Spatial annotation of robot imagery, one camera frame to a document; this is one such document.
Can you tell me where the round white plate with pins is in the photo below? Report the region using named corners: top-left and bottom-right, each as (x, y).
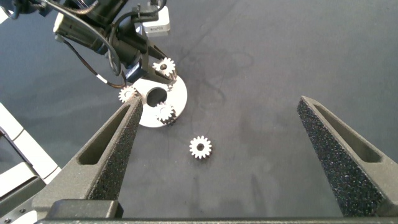
top-left (132, 75), bottom-right (188, 128)

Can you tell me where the black cable loop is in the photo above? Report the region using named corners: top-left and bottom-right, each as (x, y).
top-left (106, 12), bottom-right (141, 78)

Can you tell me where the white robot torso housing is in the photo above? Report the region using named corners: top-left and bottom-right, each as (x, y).
top-left (0, 101), bottom-right (62, 224)

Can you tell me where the large steel gear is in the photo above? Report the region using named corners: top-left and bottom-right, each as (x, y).
top-left (152, 57), bottom-right (177, 78)

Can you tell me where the small steel gear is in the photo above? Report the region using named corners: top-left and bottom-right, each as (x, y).
top-left (154, 101), bottom-right (177, 126)
top-left (188, 135), bottom-right (213, 161)
top-left (118, 85), bottom-right (138, 104)

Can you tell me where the black cable with white tag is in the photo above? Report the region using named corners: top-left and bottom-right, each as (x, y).
top-left (60, 37), bottom-right (127, 90)

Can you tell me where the silver boxy wrist camera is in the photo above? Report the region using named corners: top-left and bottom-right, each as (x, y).
top-left (134, 5), bottom-right (172, 38)

